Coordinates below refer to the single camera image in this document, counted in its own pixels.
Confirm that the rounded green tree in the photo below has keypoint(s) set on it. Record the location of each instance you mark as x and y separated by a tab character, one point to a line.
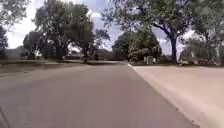
120	45

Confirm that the small dark tree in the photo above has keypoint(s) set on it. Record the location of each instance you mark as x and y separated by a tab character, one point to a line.
86	53

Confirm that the round dense dark tree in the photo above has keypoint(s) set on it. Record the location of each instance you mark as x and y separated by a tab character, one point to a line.
144	45

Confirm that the low white sign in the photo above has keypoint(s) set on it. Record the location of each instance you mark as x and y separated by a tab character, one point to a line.
149	60

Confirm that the grey asphalt road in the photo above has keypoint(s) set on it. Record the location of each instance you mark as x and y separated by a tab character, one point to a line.
83	96

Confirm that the grass strip behind concrete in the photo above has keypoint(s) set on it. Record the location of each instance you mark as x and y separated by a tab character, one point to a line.
166	63

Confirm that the big tree with forked trunk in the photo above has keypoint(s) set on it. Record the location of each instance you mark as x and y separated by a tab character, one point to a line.
173	50

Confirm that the large spreading tree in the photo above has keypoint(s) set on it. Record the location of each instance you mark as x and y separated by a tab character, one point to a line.
58	26

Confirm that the grass verge beside road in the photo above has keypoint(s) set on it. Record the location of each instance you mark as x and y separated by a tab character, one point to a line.
30	66

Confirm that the dark leafy tree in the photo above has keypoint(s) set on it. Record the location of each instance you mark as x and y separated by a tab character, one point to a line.
31	45

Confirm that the wide pale concrete pavement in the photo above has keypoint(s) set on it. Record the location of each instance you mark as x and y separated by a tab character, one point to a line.
193	86

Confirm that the pale building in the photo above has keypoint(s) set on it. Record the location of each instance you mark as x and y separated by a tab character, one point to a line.
14	54

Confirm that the cluster of trees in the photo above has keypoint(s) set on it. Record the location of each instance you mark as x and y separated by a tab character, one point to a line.
208	30

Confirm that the tree with overhanging branches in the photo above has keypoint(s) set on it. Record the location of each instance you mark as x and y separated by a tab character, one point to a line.
13	10

